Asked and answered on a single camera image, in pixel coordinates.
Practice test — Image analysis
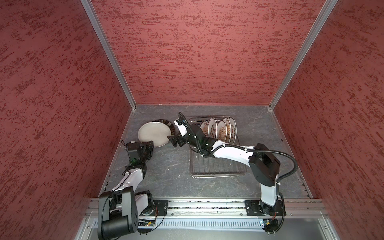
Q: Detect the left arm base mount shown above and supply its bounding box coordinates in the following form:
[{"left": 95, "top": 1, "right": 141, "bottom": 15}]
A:
[{"left": 141, "top": 200, "right": 169, "bottom": 217}]

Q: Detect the small patterned plate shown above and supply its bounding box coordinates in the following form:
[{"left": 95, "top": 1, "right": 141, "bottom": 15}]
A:
[{"left": 200, "top": 121, "right": 209, "bottom": 136}]

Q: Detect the left corner aluminium profile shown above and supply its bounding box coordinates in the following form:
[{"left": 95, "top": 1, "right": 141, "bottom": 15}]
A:
[{"left": 81, "top": 0, "right": 137, "bottom": 110}]

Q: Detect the green rimmed patterned plate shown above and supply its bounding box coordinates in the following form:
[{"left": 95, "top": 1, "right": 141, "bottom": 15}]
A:
[{"left": 229, "top": 117, "right": 237, "bottom": 144}]

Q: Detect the plain white plate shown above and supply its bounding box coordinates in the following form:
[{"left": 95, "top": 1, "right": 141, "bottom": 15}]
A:
[{"left": 138, "top": 122, "right": 172, "bottom": 148}]

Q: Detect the corner aluminium profile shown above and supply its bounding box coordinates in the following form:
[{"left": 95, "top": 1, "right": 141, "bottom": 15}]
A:
[
  {"left": 81, "top": 0, "right": 137, "bottom": 110},
  {"left": 269, "top": 0, "right": 338, "bottom": 111}
]

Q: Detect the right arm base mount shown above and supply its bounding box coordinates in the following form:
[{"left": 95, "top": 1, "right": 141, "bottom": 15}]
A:
[{"left": 245, "top": 200, "right": 286, "bottom": 217}]

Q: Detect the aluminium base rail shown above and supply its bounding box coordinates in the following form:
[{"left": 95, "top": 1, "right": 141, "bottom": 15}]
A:
[{"left": 83, "top": 197, "right": 328, "bottom": 218}]

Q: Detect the dark rimmed patterned plate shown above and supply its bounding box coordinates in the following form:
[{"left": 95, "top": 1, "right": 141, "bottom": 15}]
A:
[{"left": 155, "top": 119, "right": 176, "bottom": 136}]

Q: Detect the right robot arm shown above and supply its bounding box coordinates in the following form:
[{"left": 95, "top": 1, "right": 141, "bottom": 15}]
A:
[{"left": 168, "top": 112, "right": 298, "bottom": 216}]

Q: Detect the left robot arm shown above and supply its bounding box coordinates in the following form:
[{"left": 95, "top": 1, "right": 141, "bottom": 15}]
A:
[{"left": 98, "top": 141, "right": 154, "bottom": 240}]

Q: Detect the red rimmed white plate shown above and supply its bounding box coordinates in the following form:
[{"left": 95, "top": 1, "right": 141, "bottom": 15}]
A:
[{"left": 208, "top": 118, "right": 217, "bottom": 139}]

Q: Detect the right corner aluminium profile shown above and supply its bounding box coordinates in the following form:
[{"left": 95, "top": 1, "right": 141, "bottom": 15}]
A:
[{"left": 269, "top": 0, "right": 338, "bottom": 111}]

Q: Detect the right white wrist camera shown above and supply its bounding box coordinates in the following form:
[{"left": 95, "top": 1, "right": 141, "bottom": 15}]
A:
[{"left": 174, "top": 119, "right": 188, "bottom": 137}]

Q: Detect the orange patterned plate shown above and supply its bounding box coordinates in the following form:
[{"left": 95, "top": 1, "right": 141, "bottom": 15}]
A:
[{"left": 217, "top": 118, "right": 232, "bottom": 143}]

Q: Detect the metal wire dish rack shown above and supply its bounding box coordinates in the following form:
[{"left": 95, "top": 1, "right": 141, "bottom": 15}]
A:
[{"left": 190, "top": 116, "right": 247, "bottom": 178}]

